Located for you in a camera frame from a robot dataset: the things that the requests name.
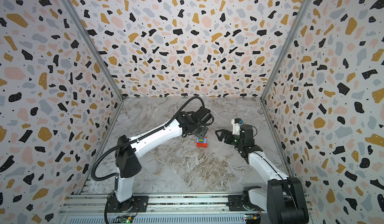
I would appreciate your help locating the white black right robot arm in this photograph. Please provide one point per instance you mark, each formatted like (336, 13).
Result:
(283, 200)

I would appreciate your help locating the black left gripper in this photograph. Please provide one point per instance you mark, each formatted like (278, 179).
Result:
(202, 135)

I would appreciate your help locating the left wall corner aluminium post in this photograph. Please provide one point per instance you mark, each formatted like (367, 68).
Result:
(89, 43)

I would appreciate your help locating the light blue rectangular block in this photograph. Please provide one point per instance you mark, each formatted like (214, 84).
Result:
(205, 141)

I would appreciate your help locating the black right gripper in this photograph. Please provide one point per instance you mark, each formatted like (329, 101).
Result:
(229, 136)

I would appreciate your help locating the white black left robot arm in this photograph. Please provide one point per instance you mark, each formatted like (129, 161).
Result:
(127, 158)

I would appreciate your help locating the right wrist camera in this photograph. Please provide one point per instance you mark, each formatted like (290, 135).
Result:
(237, 122)

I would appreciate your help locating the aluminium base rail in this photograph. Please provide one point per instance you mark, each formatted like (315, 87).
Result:
(168, 208)

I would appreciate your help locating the right wall corner aluminium post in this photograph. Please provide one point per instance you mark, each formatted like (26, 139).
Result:
(286, 46)

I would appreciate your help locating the wall corner aluminium post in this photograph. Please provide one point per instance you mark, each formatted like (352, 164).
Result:
(89, 43)
(286, 46)

